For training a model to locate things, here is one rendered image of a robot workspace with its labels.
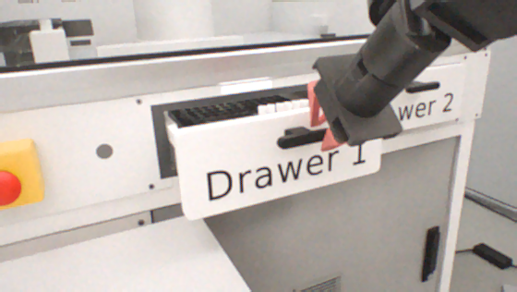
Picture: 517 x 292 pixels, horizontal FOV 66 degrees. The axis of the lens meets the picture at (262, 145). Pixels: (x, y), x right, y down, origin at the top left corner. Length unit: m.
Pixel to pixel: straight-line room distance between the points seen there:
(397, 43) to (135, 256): 0.40
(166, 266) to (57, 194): 0.18
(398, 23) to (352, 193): 0.51
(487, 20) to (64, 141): 0.48
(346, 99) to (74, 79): 0.34
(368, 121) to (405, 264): 0.65
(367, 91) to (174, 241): 0.33
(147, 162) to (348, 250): 0.48
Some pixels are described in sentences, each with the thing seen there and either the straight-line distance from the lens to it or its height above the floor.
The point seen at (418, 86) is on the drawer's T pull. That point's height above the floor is 0.91.
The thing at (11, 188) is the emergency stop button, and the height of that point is 0.88.
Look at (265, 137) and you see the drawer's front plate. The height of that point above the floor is 0.91.
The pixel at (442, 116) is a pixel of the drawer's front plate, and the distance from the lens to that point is 0.87.
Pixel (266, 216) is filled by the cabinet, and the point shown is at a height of 0.70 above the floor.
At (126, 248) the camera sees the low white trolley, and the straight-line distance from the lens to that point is 0.57.
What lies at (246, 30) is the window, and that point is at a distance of 0.62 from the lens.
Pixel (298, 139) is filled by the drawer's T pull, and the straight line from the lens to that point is 0.46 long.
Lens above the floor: 1.06
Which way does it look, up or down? 20 degrees down
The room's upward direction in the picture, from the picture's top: 2 degrees counter-clockwise
